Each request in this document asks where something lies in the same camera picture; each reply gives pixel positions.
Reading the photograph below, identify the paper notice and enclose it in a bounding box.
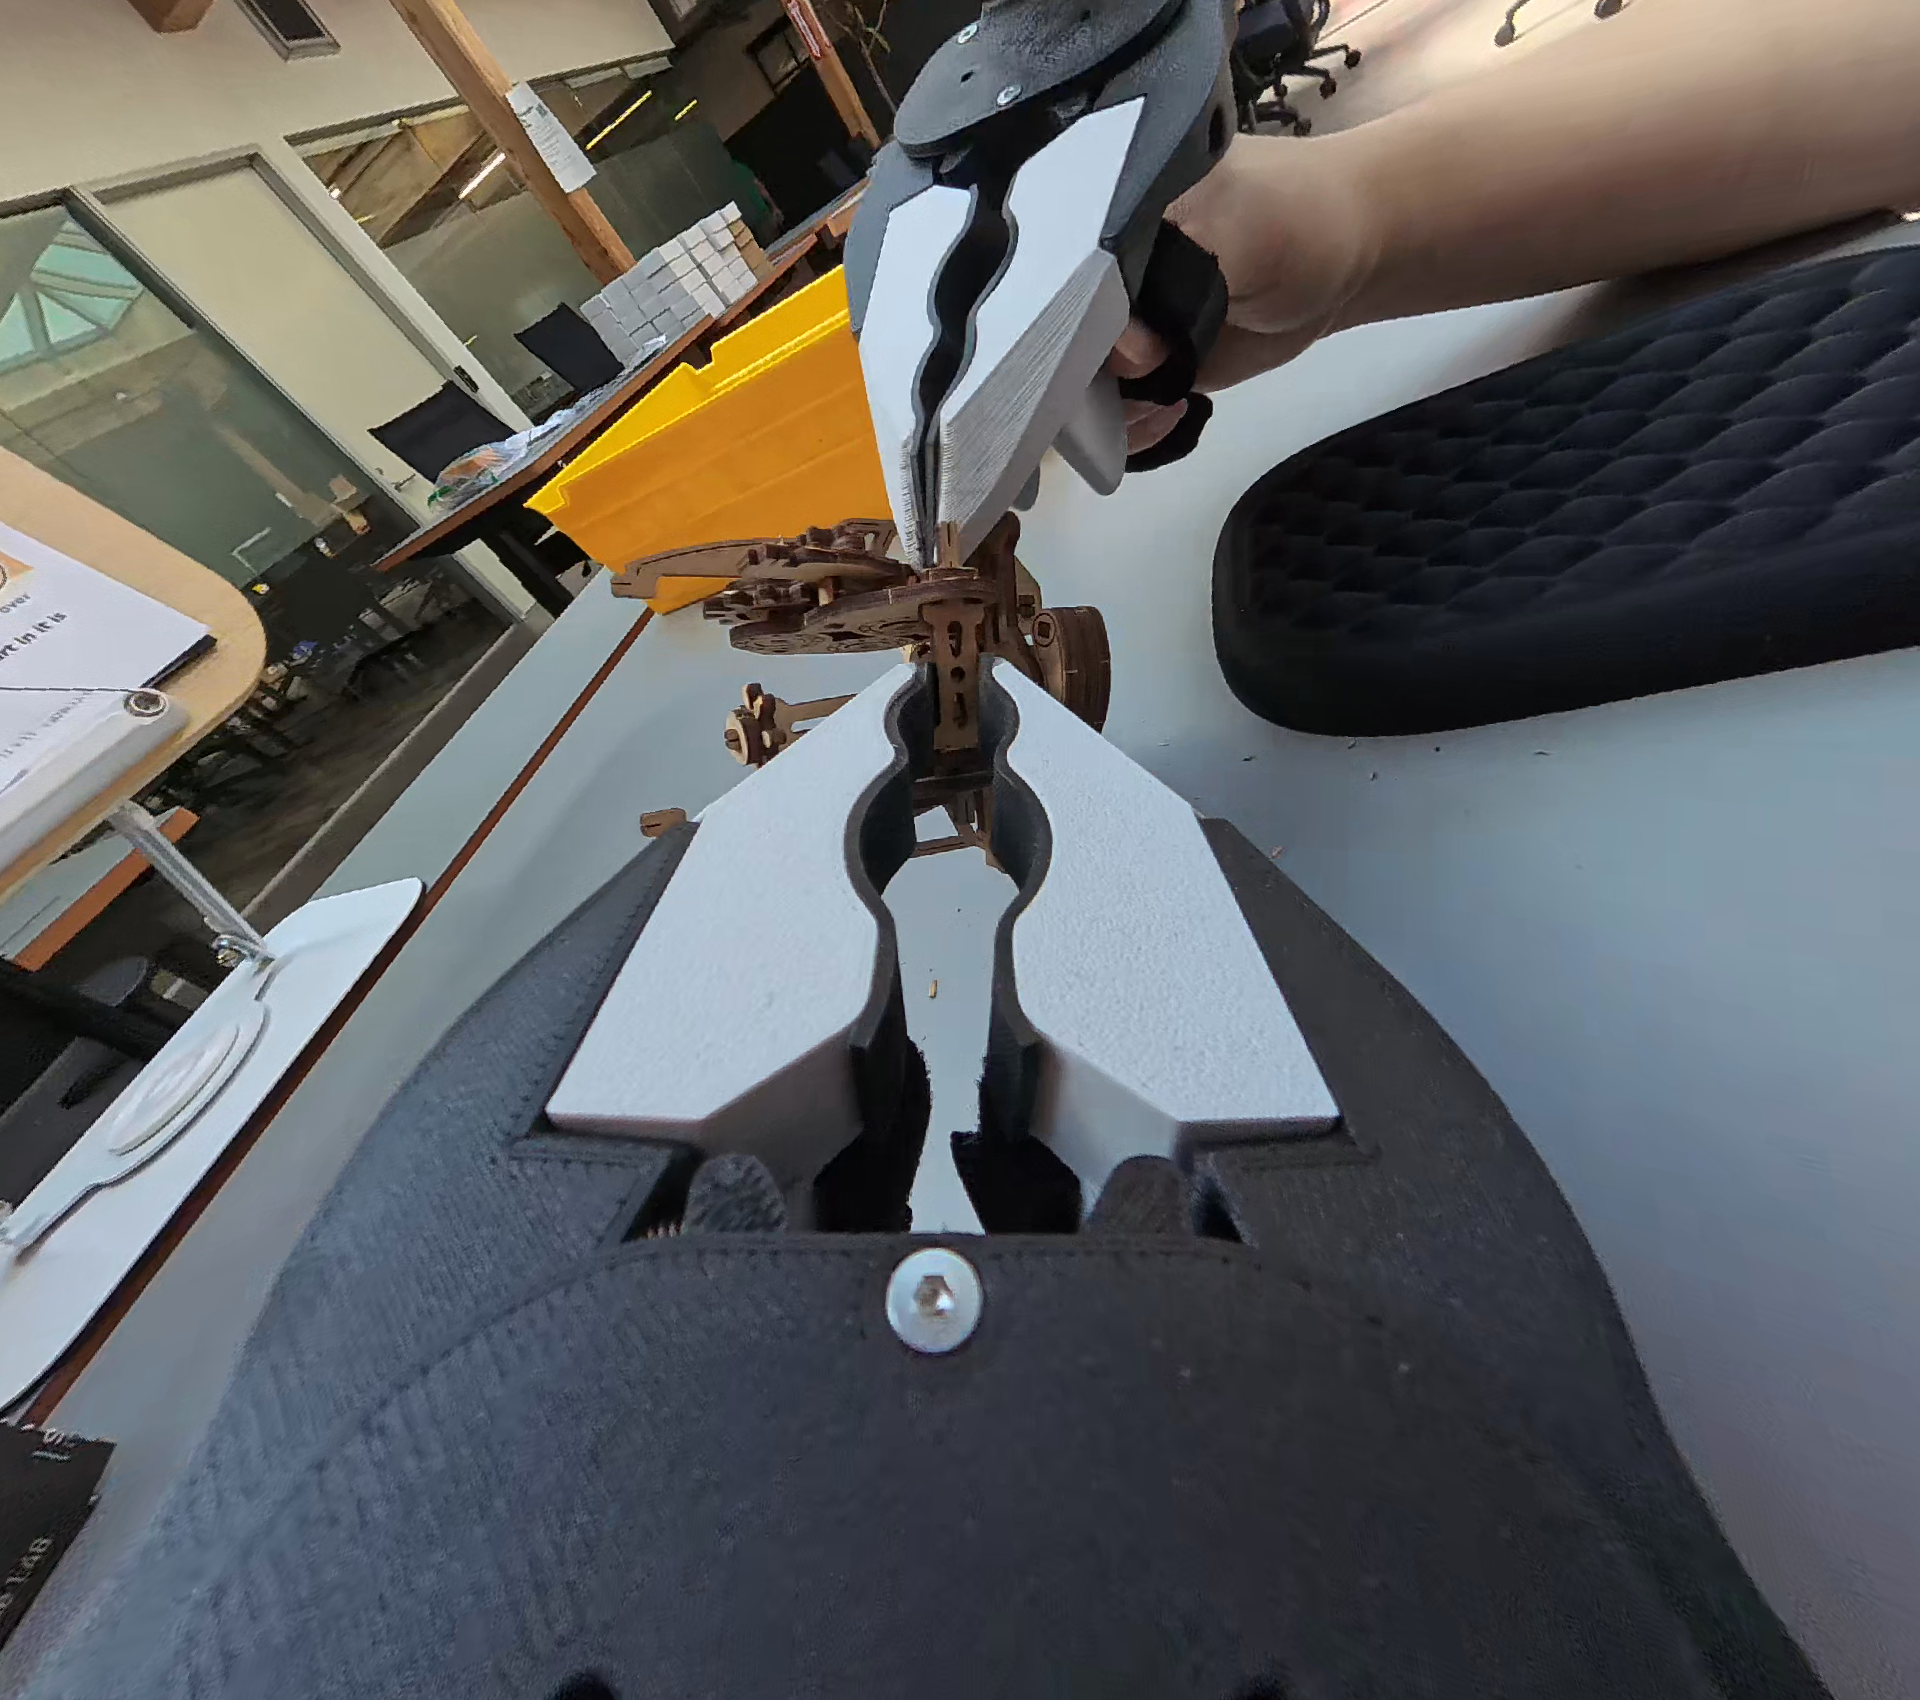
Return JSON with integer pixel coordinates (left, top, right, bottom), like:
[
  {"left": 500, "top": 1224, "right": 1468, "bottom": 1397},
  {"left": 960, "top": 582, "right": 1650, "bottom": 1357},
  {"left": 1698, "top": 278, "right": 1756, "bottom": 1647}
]
[{"left": 507, "top": 80, "right": 599, "bottom": 190}]

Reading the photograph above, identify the black padded wrist rest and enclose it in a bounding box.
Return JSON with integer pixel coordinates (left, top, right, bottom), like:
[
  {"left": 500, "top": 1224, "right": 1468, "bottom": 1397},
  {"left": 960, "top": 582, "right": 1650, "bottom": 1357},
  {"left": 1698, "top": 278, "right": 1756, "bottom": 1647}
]
[{"left": 1213, "top": 245, "right": 1920, "bottom": 737}]

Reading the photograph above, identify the wooden gear model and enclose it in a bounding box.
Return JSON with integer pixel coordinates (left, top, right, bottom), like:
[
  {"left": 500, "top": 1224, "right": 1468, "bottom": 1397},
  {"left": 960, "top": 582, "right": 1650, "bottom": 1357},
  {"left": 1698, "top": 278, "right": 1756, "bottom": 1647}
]
[{"left": 613, "top": 512, "right": 1116, "bottom": 870}]

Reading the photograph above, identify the white sheet with eyelet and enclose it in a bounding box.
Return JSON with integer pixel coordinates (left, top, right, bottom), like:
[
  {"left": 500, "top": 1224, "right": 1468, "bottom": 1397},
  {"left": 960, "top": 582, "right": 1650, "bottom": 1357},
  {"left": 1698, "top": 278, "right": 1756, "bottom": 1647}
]
[{"left": 0, "top": 688, "right": 191, "bottom": 841}]

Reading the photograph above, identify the printed paper sheet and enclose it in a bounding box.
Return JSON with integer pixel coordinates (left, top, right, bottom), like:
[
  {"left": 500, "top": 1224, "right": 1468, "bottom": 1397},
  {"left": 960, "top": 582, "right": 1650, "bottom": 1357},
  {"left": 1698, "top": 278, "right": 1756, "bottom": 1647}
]
[{"left": 0, "top": 521, "right": 216, "bottom": 742}]

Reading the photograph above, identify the person's right hand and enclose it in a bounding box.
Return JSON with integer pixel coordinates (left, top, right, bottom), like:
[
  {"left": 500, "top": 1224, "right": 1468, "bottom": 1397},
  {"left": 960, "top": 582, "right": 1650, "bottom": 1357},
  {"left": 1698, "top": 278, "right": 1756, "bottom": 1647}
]
[{"left": 1112, "top": 130, "right": 1392, "bottom": 457}]

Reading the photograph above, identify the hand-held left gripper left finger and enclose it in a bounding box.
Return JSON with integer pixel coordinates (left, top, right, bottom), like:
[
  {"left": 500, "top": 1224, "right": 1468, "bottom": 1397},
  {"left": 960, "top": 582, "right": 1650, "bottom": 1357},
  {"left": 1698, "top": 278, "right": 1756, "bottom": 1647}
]
[{"left": 545, "top": 662, "right": 924, "bottom": 1232}]

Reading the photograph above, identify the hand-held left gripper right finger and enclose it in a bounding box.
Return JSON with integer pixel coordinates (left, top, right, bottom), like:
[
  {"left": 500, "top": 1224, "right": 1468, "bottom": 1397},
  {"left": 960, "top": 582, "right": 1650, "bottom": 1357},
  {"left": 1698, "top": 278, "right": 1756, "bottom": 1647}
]
[{"left": 976, "top": 662, "right": 1340, "bottom": 1232}]

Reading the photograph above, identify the brown table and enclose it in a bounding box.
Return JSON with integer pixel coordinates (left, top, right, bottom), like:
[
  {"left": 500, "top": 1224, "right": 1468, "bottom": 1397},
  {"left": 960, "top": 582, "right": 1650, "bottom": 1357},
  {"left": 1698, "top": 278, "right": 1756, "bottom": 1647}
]
[{"left": 374, "top": 215, "right": 866, "bottom": 622}]

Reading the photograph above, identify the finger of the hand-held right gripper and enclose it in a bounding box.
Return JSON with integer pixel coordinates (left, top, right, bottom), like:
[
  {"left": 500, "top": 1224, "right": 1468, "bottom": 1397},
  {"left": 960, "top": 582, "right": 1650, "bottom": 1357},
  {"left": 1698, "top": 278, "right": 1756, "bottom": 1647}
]
[
  {"left": 932, "top": 95, "right": 1149, "bottom": 554},
  {"left": 866, "top": 182, "right": 988, "bottom": 536}
]

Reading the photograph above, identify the yellow plastic bin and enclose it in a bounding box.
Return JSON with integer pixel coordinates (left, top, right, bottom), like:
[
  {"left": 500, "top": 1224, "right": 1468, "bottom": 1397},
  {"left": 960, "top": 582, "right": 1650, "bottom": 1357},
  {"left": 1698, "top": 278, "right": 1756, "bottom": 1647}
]
[{"left": 525, "top": 264, "right": 903, "bottom": 616}]

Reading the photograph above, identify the person's right forearm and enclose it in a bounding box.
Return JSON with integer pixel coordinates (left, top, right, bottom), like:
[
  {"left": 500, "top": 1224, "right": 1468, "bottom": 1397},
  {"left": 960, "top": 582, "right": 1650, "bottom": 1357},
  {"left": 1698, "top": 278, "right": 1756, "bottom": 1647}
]
[{"left": 1359, "top": 0, "right": 1920, "bottom": 326}]

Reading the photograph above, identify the tan wooden board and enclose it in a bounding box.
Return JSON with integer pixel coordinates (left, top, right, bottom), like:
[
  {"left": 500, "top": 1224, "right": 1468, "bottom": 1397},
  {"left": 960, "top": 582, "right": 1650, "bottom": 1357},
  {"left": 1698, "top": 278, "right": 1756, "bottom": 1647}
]
[{"left": 0, "top": 447, "right": 270, "bottom": 899}]

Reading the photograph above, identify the white document stand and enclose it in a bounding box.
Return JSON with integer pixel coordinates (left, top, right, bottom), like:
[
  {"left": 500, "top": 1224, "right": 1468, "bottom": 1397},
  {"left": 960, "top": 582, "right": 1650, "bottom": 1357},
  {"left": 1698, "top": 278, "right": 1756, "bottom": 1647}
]
[{"left": 0, "top": 801, "right": 427, "bottom": 1417}]

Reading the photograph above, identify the black puzzle box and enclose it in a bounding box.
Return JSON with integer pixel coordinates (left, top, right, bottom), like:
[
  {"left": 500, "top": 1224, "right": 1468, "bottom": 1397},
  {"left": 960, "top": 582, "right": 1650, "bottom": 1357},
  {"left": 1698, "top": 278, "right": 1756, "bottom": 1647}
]
[{"left": 0, "top": 1422, "right": 117, "bottom": 1651}]

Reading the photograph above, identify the stack of white boxes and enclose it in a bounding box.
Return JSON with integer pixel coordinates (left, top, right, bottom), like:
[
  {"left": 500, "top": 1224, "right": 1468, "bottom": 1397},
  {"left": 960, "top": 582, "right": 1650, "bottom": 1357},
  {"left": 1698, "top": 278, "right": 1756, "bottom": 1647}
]
[{"left": 578, "top": 204, "right": 773, "bottom": 359}]

